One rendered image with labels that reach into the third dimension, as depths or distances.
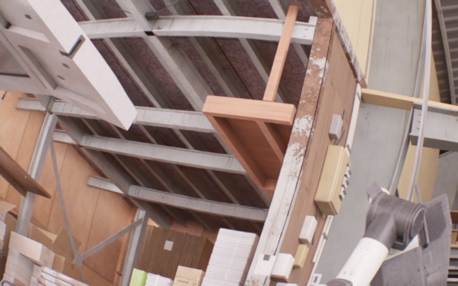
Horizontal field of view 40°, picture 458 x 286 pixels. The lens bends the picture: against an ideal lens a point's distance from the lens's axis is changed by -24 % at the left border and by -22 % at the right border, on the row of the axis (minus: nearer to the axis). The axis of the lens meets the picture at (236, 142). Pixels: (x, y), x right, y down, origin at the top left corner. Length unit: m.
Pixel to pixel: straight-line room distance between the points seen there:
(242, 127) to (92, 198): 4.25
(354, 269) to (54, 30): 1.28
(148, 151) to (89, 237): 2.07
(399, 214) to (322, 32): 2.47
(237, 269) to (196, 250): 4.04
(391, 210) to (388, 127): 3.04
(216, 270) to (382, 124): 1.42
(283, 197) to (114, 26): 1.64
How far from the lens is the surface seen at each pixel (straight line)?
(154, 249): 8.28
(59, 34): 2.37
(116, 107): 2.79
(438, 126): 4.60
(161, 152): 6.40
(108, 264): 8.65
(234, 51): 4.84
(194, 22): 4.34
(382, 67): 4.94
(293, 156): 3.73
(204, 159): 6.22
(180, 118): 5.63
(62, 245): 6.84
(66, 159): 7.63
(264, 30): 4.15
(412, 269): 1.80
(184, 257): 8.12
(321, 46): 4.00
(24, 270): 5.89
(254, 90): 5.26
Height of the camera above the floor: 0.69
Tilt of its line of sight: 21 degrees up
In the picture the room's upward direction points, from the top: 17 degrees clockwise
